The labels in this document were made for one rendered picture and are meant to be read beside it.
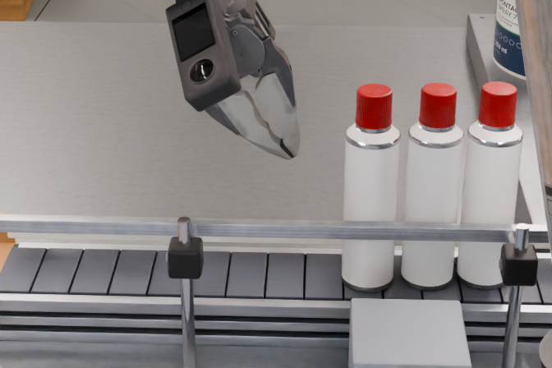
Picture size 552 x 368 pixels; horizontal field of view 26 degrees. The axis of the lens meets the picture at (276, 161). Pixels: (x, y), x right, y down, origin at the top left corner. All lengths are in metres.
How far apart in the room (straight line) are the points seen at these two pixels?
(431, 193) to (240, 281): 0.21
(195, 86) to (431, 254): 0.30
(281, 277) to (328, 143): 0.42
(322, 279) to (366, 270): 0.05
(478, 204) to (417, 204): 0.06
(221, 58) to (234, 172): 0.50
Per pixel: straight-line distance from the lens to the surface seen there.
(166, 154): 1.56
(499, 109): 1.11
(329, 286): 1.19
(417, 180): 1.13
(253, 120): 1.12
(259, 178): 1.49
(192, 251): 1.07
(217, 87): 1.01
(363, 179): 1.12
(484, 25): 1.87
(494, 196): 1.14
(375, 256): 1.16
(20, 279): 1.22
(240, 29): 1.08
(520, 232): 1.08
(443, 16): 4.51
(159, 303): 1.17
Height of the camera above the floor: 1.52
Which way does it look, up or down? 27 degrees down
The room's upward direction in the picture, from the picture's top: straight up
